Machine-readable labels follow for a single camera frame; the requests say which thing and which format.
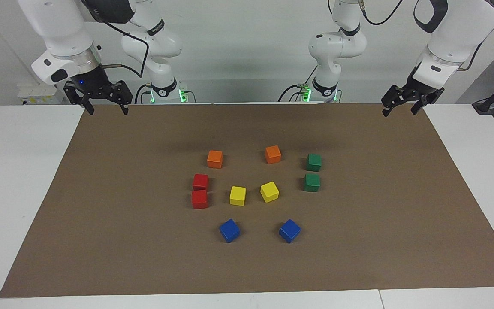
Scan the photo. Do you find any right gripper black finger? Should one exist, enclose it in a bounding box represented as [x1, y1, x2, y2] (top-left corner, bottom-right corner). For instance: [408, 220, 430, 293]
[110, 81, 133, 115]
[63, 82, 95, 115]

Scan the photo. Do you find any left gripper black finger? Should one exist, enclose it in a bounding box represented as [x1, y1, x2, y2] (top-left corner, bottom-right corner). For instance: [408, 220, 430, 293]
[411, 95, 434, 115]
[381, 86, 407, 117]

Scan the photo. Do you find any red wooden cube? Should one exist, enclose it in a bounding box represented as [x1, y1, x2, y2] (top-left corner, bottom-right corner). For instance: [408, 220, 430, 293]
[192, 173, 210, 191]
[191, 190, 209, 210]

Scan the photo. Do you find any white power strip box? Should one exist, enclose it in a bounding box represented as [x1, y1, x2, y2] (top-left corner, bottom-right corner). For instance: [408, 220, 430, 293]
[18, 84, 65, 105]

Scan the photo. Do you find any yellow wooden cube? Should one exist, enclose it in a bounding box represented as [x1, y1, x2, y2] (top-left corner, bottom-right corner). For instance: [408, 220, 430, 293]
[229, 186, 247, 207]
[260, 181, 280, 203]

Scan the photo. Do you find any brown table mat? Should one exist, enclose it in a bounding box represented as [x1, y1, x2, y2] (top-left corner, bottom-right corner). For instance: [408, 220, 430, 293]
[0, 102, 494, 298]

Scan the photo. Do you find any blue wooden cube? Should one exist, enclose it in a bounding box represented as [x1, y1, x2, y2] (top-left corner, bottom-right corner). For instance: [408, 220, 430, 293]
[219, 218, 241, 244]
[279, 219, 301, 244]

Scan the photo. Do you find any black base cable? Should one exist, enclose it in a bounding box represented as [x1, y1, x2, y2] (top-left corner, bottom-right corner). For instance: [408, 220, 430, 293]
[278, 64, 319, 103]
[135, 84, 153, 104]

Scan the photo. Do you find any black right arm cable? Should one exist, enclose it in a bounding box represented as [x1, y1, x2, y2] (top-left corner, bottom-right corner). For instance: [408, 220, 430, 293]
[82, 0, 150, 79]

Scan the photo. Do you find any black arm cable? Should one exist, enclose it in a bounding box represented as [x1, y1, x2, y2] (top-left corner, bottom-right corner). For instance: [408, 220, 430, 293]
[358, 0, 404, 26]
[82, 0, 150, 79]

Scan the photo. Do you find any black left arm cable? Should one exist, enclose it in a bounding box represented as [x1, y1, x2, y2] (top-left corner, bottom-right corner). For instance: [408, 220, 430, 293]
[358, 0, 404, 26]

